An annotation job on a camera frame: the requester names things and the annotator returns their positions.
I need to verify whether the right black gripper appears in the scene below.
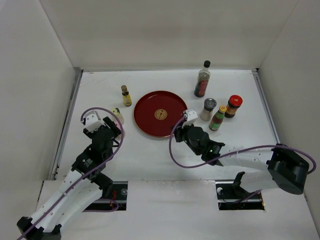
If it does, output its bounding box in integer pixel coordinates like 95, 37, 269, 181
171, 119, 202, 155

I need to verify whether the yellow-lid spice shaker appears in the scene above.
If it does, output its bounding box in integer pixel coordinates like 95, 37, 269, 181
111, 107, 125, 125

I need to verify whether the small yellow-label oil bottle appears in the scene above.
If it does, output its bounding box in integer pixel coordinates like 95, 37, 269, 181
121, 85, 132, 107

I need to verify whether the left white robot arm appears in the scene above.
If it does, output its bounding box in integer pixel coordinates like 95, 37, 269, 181
17, 116, 124, 240

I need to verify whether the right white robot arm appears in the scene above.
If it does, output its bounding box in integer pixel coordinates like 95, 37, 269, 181
170, 122, 316, 198

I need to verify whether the green-label sauce bottle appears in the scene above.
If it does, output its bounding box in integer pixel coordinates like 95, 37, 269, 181
208, 105, 227, 131

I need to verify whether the grey-lid pepper grinder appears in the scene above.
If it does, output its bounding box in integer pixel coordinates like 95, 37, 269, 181
200, 98, 217, 121

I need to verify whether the round red lacquer tray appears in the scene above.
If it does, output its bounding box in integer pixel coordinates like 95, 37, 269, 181
133, 90, 187, 138

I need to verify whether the red-lid chili sauce jar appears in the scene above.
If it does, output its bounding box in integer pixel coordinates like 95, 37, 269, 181
224, 95, 243, 118

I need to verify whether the dark soy sauce bottle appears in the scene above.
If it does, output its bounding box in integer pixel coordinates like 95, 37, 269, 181
194, 60, 211, 98

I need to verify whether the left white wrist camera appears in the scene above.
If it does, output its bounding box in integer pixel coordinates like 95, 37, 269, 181
83, 110, 105, 133

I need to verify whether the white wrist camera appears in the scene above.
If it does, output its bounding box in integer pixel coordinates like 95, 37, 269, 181
83, 110, 105, 133
182, 108, 198, 128

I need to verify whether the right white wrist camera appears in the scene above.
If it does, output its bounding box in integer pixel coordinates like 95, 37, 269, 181
182, 108, 198, 128

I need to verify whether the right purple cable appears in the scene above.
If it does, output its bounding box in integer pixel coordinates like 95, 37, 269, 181
168, 116, 317, 201

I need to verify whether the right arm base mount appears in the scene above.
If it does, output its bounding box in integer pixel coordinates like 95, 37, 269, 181
215, 171, 265, 211

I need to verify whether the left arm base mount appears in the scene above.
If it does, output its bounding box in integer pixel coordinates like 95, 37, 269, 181
83, 181, 128, 213

